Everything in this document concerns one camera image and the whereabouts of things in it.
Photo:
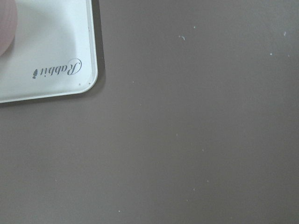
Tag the cream plastic tray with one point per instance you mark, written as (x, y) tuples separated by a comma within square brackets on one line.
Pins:
[(53, 53)]

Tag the pink bowl of ice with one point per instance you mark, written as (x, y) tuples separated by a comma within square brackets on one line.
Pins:
[(8, 23)]

